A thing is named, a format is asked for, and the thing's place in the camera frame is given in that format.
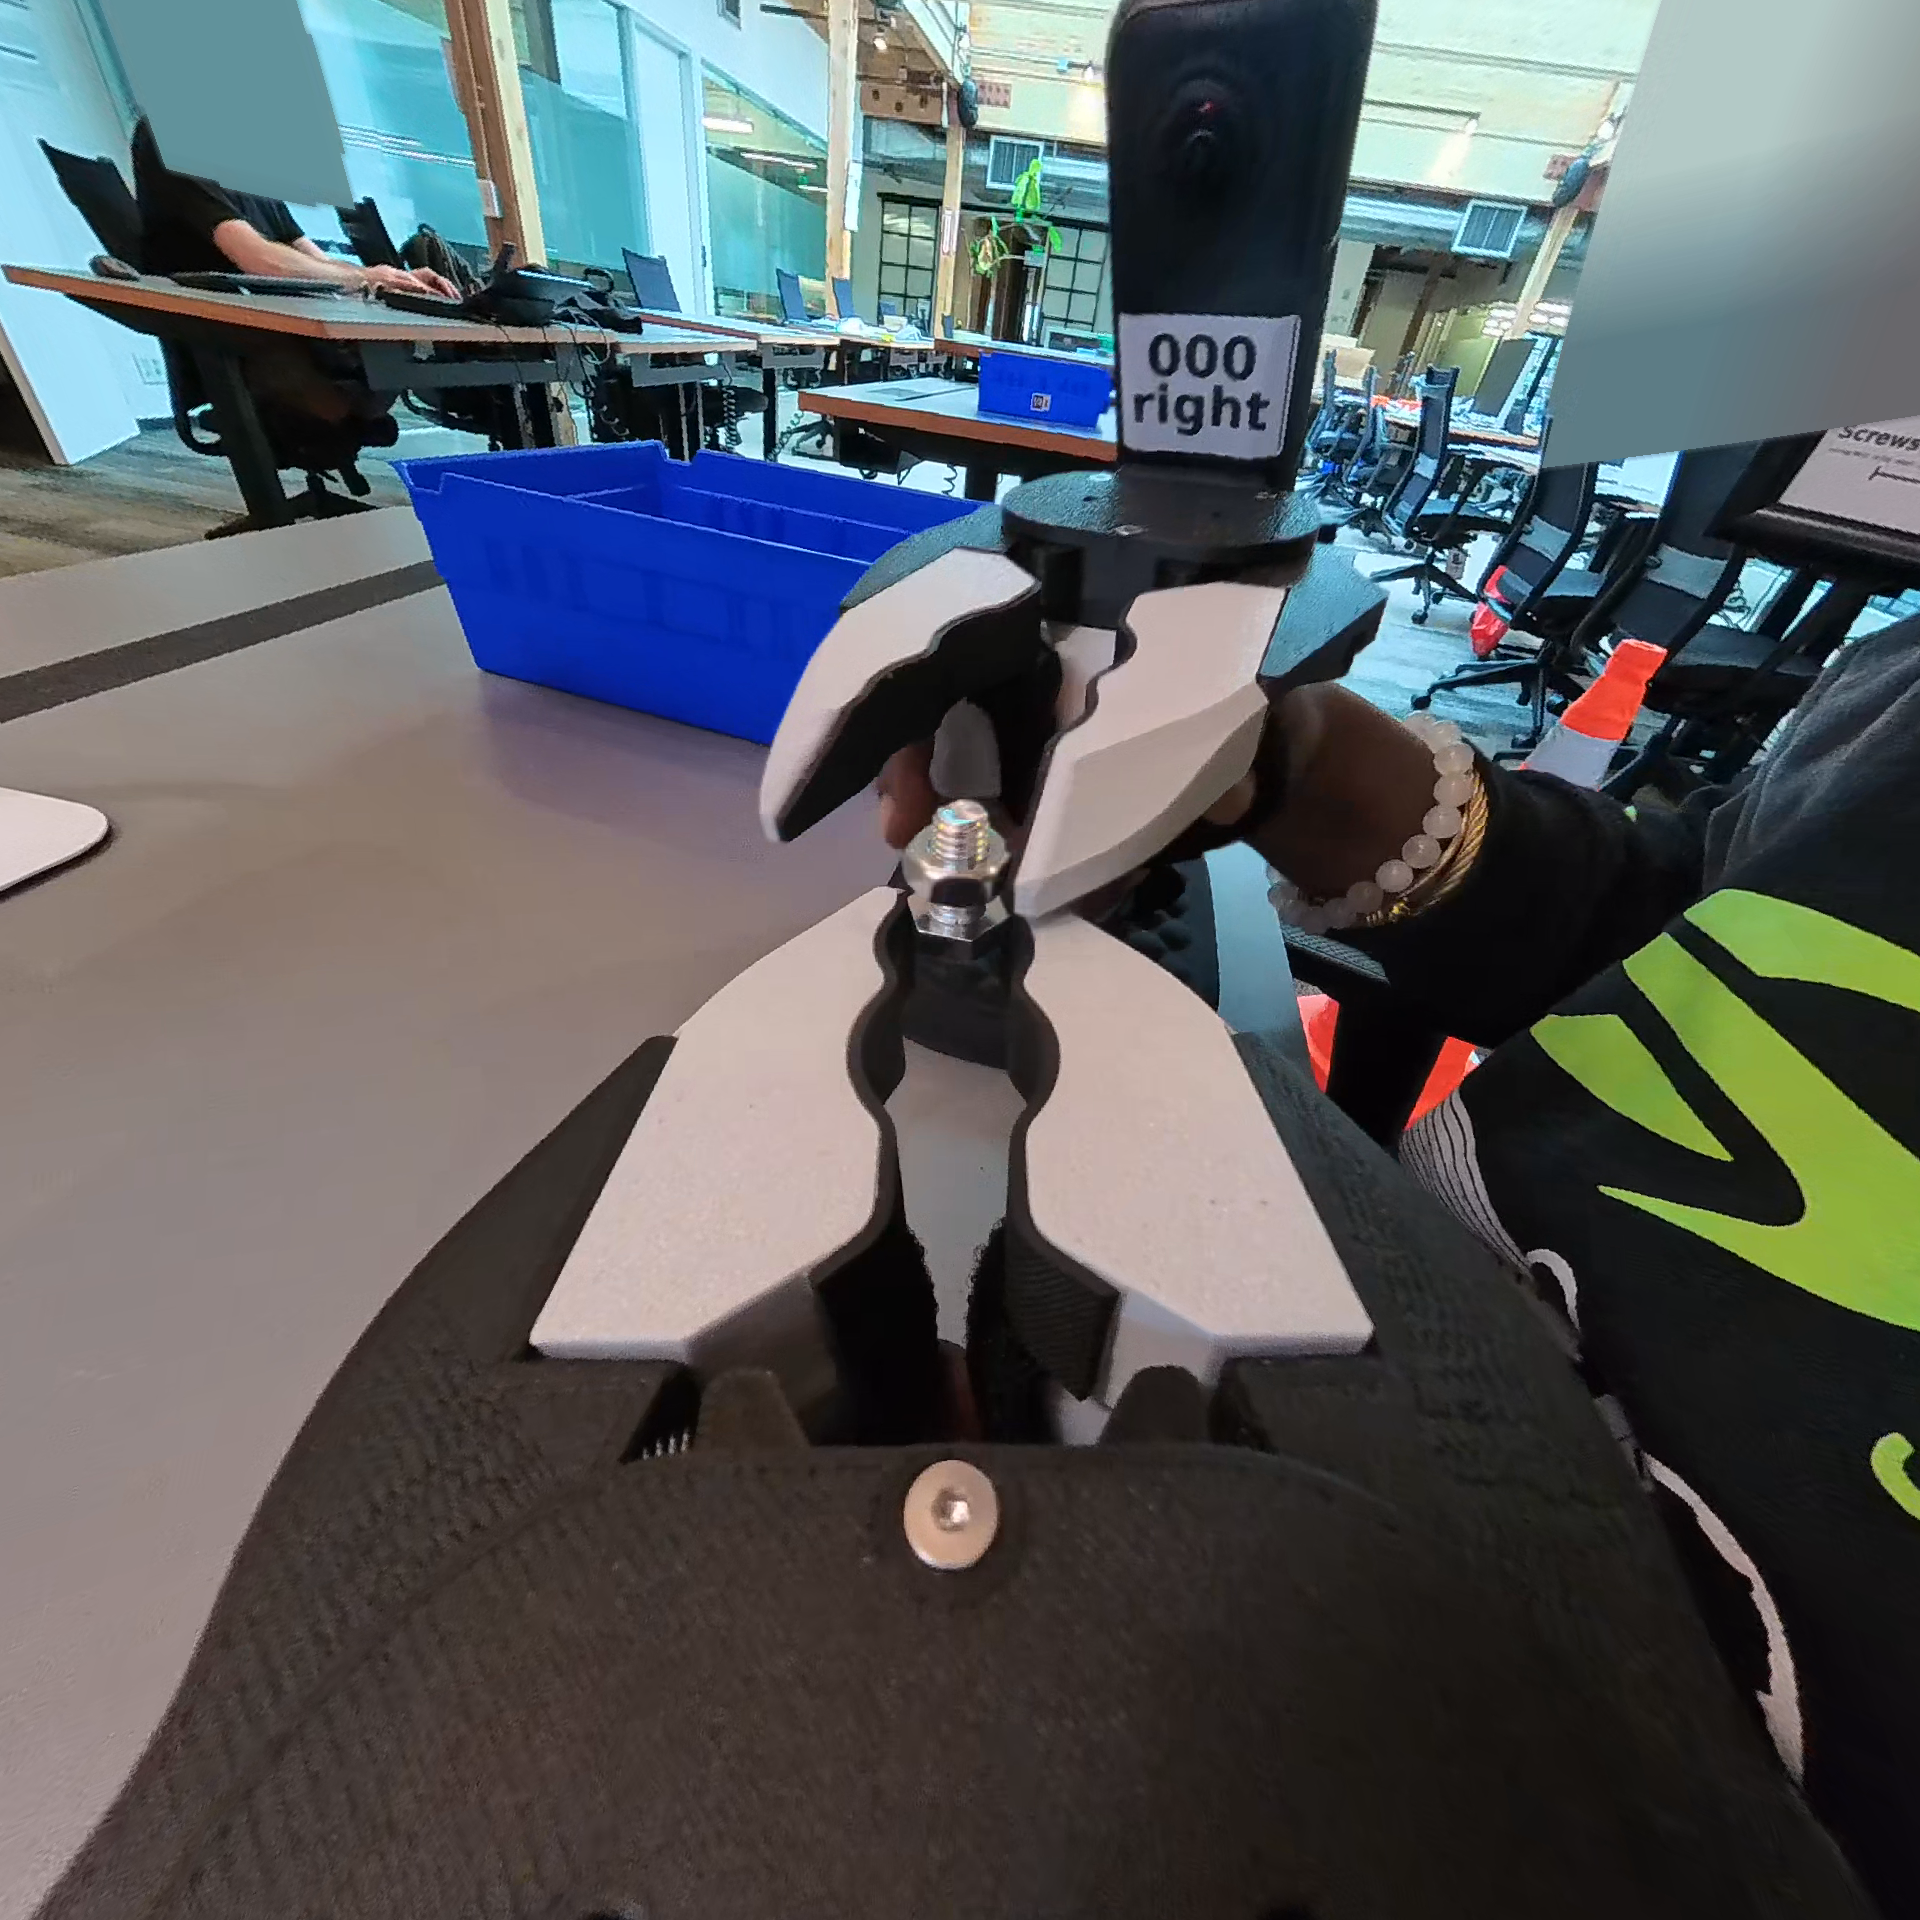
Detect printed task sheet sign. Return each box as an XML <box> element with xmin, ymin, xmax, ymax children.
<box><xmin>1769</xmin><ymin>414</ymin><xmax>1920</xmax><ymax>563</ymax></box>

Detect short thick silver bolt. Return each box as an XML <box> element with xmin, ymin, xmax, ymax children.
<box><xmin>904</xmin><ymin>800</ymin><xmax>1015</xmax><ymax>950</ymax></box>

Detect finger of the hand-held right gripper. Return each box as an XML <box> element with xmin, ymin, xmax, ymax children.
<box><xmin>762</xmin><ymin>549</ymin><xmax>1042</xmax><ymax>848</ymax></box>
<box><xmin>1007</xmin><ymin>581</ymin><xmax>1292</xmax><ymax>924</ymax></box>

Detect sign on white stand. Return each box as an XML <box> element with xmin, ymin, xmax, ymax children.
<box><xmin>0</xmin><ymin>787</ymin><xmax>115</xmax><ymax>894</ymax></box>

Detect orange traffic cone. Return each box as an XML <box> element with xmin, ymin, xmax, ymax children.
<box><xmin>1560</xmin><ymin>636</ymin><xmax>1673</xmax><ymax>750</ymax></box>
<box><xmin>1298</xmin><ymin>990</ymin><xmax>1481</xmax><ymax>1127</ymax></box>

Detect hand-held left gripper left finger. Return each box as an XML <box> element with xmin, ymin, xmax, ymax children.
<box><xmin>535</xmin><ymin>887</ymin><xmax>920</xmax><ymax>1417</ymax></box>

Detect beaded bracelets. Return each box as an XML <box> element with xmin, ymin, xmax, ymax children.
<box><xmin>1267</xmin><ymin>711</ymin><xmax>1491</xmax><ymax>939</ymax></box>

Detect black office chair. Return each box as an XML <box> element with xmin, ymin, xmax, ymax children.
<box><xmin>1411</xmin><ymin>450</ymin><xmax>1610</xmax><ymax>730</ymax></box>
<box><xmin>1323</xmin><ymin>366</ymin><xmax>1465</xmax><ymax>549</ymax></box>

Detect silver hex nut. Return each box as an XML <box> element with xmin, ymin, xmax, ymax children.
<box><xmin>904</xmin><ymin>827</ymin><xmax>1015</xmax><ymax>901</ymax></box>

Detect wooden office desk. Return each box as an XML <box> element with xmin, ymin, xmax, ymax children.
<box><xmin>798</xmin><ymin>377</ymin><xmax>1128</xmax><ymax>499</ymax></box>
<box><xmin>0</xmin><ymin>265</ymin><xmax>769</xmax><ymax>528</ymax></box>

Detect blue plastic bin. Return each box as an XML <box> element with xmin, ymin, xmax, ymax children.
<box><xmin>976</xmin><ymin>345</ymin><xmax>1117</xmax><ymax>431</ymax></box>

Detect person's black printed shirt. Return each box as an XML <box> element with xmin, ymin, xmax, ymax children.
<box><xmin>1411</xmin><ymin>616</ymin><xmax>1920</xmax><ymax>1920</ymax></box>

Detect blue plastic box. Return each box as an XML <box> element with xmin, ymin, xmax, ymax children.
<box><xmin>399</xmin><ymin>440</ymin><xmax>988</xmax><ymax>745</ymax></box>

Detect person's right forearm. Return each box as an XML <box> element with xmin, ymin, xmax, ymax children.
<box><xmin>1323</xmin><ymin>768</ymin><xmax>1803</xmax><ymax>1142</ymax></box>

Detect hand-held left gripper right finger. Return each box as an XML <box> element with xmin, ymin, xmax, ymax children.
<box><xmin>990</xmin><ymin>901</ymin><xmax>1374</xmax><ymax>1417</ymax></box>

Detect hanging green plant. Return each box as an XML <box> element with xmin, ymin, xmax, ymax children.
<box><xmin>976</xmin><ymin>152</ymin><xmax>1071</xmax><ymax>292</ymax></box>

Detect person's right hand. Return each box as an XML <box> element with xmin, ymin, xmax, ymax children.
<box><xmin>1194</xmin><ymin>681</ymin><xmax>1445</xmax><ymax>919</ymax></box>

